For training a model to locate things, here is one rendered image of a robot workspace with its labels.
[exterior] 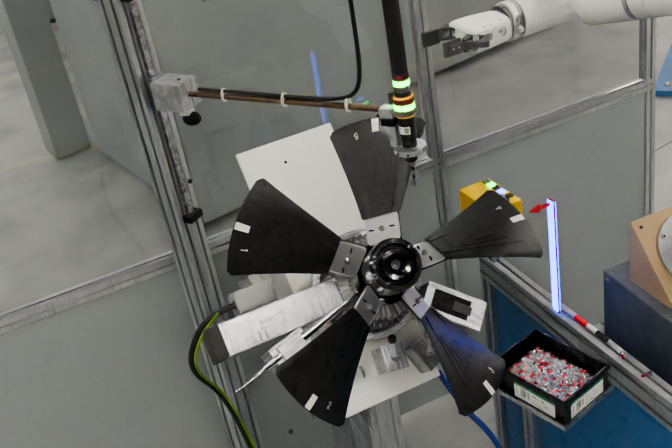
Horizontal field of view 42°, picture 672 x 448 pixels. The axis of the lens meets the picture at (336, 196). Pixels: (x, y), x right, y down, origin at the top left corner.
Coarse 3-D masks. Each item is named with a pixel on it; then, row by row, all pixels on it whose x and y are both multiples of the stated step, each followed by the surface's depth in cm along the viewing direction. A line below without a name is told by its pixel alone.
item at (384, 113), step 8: (384, 104) 184; (392, 104) 184; (384, 112) 182; (392, 112) 182; (384, 120) 183; (392, 120) 182; (392, 128) 183; (392, 136) 184; (392, 144) 185; (400, 144) 186; (424, 144) 184; (400, 152) 183; (408, 152) 182; (416, 152) 182
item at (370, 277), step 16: (384, 240) 190; (400, 240) 191; (384, 256) 189; (400, 256) 190; (416, 256) 191; (368, 272) 189; (384, 272) 188; (400, 272) 190; (416, 272) 190; (384, 288) 188; (400, 288) 188; (384, 304) 198
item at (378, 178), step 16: (352, 128) 204; (368, 128) 203; (384, 128) 202; (416, 128) 200; (336, 144) 206; (352, 144) 204; (368, 144) 202; (384, 144) 201; (352, 160) 203; (368, 160) 201; (384, 160) 199; (400, 160) 198; (352, 176) 203; (368, 176) 201; (384, 176) 198; (400, 176) 197; (368, 192) 200; (384, 192) 198; (400, 192) 196; (368, 208) 200; (384, 208) 197; (400, 208) 195
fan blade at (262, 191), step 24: (264, 192) 188; (240, 216) 189; (264, 216) 189; (288, 216) 189; (312, 216) 189; (240, 240) 190; (264, 240) 190; (288, 240) 190; (312, 240) 191; (336, 240) 191; (240, 264) 192; (264, 264) 193; (288, 264) 193; (312, 264) 194
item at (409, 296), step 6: (414, 288) 199; (408, 294) 194; (414, 294) 197; (408, 300) 192; (414, 300) 194; (414, 306) 192; (420, 306) 195; (426, 306) 197; (414, 312) 191; (420, 312) 192; (420, 318) 191
